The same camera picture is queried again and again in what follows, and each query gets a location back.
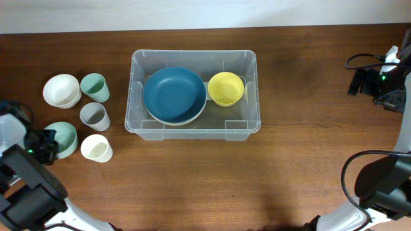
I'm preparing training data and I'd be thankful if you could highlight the clear plastic storage bin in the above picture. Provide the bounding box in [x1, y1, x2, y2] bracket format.
[125, 49, 261, 141]

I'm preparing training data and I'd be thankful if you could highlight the cream white cup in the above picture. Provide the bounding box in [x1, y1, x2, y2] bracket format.
[80, 134, 113, 163]

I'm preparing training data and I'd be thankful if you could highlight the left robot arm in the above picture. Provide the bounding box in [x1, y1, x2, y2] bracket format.
[1, 100, 116, 230]

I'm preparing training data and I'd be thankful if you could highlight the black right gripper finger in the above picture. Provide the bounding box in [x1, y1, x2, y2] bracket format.
[347, 69, 365, 96]
[360, 69, 380, 95]

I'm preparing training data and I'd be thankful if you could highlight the grey translucent cup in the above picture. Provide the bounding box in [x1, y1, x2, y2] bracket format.
[80, 103, 110, 132]

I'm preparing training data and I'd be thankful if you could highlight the large beige bowl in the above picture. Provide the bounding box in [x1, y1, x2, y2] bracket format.
[147, 108, 204, 126]

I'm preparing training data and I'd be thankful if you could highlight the white small bowl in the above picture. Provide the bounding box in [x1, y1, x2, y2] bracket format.
[42, 74, 82, 109]

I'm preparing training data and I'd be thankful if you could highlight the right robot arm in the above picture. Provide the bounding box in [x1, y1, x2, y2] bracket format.
[303, 31, 410, 231]

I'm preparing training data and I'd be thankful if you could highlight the mint green cup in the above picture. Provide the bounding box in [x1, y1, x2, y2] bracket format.
[80, 73, 110, 103]

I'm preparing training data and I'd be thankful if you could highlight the dark blue bowl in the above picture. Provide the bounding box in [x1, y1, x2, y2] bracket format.
[144, 67, 207, 121]

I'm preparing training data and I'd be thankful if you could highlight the mint green bowl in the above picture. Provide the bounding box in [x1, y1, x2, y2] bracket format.
[45, 121, 78, 159]

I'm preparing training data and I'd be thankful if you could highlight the yellow bowl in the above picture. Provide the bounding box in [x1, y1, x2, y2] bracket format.
[207, 72, 245, 107]

